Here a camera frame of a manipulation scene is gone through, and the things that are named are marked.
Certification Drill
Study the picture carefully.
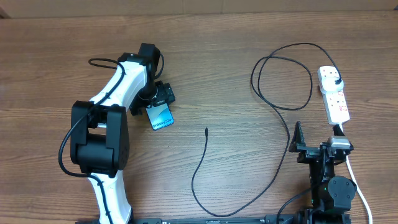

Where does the smartphone with blue screen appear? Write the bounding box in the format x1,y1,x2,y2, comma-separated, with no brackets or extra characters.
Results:
146,104,174,131

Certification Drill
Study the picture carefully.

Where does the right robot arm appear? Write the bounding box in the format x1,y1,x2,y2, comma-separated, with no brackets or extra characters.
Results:
289,121,357,224

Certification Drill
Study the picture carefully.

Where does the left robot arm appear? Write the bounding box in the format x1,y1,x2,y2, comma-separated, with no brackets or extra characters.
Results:
65,43,175,223

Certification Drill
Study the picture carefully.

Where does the white charger plug adapter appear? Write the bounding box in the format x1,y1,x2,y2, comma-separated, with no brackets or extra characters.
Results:
320,78,344,94

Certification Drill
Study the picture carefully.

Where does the white power strip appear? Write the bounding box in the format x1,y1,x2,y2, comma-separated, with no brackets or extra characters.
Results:
317,66,350,125

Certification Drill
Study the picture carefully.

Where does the white power strip cord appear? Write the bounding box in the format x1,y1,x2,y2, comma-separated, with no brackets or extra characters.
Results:
338,123,374,224

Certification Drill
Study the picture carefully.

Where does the black charging cable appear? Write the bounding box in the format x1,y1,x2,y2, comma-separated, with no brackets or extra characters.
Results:
191,42,343,218

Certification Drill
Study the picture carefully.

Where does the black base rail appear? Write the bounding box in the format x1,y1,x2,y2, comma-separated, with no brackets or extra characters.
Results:
76,213,352,224

